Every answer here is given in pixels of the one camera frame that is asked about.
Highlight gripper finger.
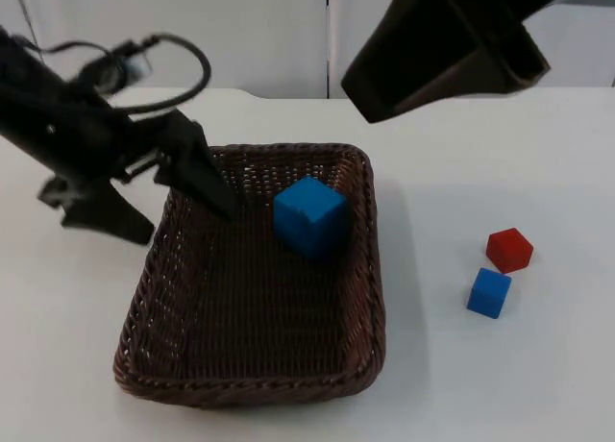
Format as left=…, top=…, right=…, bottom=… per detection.
left=157, top=110, right=240, bottom=223
left=37, top=176, right=156, bottom=247

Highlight dark brown wicker basket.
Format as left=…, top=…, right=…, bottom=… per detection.
left=112, top=142, right=387, bottom=410

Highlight large blue cube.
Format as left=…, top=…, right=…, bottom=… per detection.
left=272, top=175, right=350, bottom=261

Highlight small blue cube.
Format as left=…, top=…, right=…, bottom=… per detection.
left=465, top=266, right=513, bottom=319

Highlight red cube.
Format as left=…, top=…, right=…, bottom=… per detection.
left=485, top=227, right=535, bottom=275

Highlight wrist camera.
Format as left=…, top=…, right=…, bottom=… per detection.
left=76, top=38, right=154, bottom=96

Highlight black cable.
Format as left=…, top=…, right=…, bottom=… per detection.
left=18, top=32, right=213, bottom=114

